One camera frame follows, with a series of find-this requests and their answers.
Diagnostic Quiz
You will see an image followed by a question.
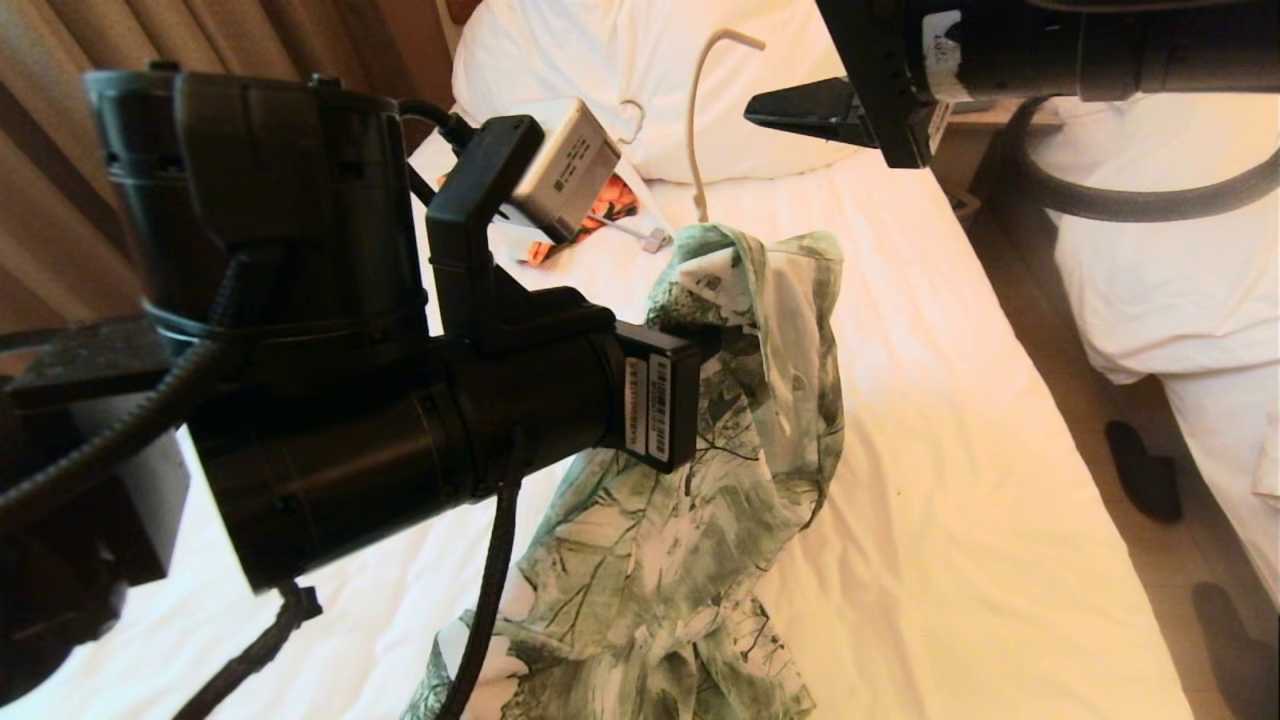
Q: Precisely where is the cream wire clothes hanger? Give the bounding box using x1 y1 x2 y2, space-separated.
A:
686 28 767 224

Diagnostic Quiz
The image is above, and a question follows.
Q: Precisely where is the green floral print shirt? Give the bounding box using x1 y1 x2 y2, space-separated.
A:
405 222 846 720

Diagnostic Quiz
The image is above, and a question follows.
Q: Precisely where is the white hanger with metal bar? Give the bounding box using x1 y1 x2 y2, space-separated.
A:
598 98 673 255

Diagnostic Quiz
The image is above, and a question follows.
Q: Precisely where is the wooden nightstand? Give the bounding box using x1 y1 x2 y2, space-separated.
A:
935 98 1063 201

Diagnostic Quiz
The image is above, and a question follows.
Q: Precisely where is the orange floral garment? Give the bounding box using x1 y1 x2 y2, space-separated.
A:
520 175 641 266

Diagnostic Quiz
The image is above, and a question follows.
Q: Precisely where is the white pillow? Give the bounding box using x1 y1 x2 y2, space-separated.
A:
452 0 861 184

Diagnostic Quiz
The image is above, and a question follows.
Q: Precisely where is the white sheeted bed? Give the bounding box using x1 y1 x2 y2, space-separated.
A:
1160 370 1280 606
0 105 1191 720

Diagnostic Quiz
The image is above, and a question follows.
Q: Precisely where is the white duvet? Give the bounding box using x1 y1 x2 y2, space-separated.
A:
1010 85 1280 386

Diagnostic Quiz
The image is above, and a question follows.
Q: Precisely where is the brown wooden headboard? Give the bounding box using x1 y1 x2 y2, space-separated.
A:
440 0 486 51

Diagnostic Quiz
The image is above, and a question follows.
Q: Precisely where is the black slipper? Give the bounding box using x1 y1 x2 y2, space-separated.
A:
1105 422 1181 523

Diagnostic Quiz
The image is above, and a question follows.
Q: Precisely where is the brown curtain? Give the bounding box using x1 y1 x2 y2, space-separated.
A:
0 0 441 336

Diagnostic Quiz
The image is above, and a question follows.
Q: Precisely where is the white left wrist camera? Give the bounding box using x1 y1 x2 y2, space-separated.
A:
508 97 623 244

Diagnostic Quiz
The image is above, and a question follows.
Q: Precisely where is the black braided cable sleeve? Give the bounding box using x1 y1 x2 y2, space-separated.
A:
175 430 528 720
0 255 251 531

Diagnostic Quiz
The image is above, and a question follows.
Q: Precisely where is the black left camera cable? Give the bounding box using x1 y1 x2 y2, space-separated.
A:
398 98 479 153

